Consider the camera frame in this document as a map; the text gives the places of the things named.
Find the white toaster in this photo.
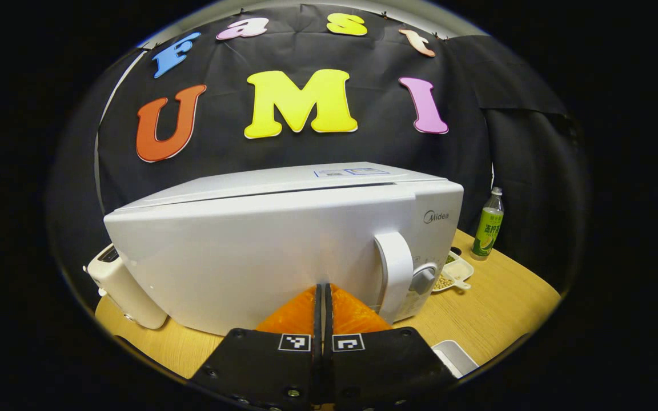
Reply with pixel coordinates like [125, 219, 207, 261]
[82, 244, 168, 331]

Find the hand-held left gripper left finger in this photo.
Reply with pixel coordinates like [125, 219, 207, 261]
[189, 284, 325, 411]

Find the white divided dish with beans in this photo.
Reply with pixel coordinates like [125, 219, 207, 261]
[432, 251, 474, 293]

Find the black backdrop cloth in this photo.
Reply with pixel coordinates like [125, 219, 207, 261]
[46, 3, 587, 286]

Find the white rectangular tray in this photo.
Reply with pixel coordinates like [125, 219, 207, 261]
[431, 340, 480, 378]

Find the white microwave oven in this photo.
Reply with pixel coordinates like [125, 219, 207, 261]
[103, 162, 465, 336]

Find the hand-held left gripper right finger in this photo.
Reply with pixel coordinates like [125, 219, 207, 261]
[324, 283, 458, 411]

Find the green label drink bottle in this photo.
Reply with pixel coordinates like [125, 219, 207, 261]
[471, 187, 504, 261]

